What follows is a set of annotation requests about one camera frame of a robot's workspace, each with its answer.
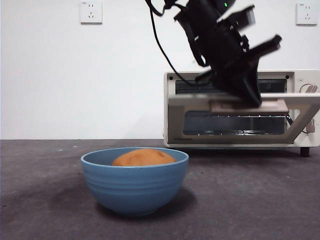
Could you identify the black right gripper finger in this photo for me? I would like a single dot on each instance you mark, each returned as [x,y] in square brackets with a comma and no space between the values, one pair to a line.
[237,87]
[255,85]

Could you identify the brown potato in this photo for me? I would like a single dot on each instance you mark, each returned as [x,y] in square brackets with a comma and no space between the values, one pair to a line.
[143,157]

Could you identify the blue ribbed bowl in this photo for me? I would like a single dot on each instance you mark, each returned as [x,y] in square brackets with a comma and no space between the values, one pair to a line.
[135,187]

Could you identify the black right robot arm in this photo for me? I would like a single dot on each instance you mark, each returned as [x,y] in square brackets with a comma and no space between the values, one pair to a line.
[212,37]

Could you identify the cream Toshiba toaster oven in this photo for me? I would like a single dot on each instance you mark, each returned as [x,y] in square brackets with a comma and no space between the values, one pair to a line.
[300,75]

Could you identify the cream oven knob beige grip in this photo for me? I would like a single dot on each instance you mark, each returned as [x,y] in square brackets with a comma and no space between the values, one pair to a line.
[308,88]
[310,126]

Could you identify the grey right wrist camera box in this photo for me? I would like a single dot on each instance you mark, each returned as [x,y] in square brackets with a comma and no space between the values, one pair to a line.
[240,17]

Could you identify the white wall socket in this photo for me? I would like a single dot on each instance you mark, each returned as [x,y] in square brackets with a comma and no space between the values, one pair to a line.
[91,12]
[307,13]

